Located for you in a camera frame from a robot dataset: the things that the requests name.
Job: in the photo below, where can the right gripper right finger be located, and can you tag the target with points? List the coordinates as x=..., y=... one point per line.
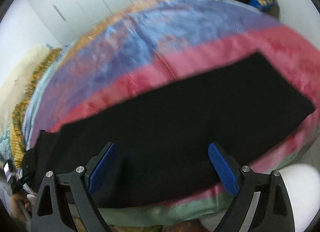
x=273, y=211

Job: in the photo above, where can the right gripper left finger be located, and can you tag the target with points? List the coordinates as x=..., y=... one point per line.
x=52, y=213

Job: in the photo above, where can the black pants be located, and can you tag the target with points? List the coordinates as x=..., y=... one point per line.
x=162, y=136

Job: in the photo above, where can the person left hand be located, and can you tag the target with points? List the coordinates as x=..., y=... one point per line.
x=19, y=202

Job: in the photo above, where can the teal floral pillow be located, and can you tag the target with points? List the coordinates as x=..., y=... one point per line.
x=5, y=146

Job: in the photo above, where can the cream pillow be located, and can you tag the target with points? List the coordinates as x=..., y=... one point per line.
x=14, y=89

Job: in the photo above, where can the green orange floral blanket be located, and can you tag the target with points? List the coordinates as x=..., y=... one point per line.
x=18, y=147

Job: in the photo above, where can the colourful floral bedspread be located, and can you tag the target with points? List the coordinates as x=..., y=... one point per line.
x=166, y=41

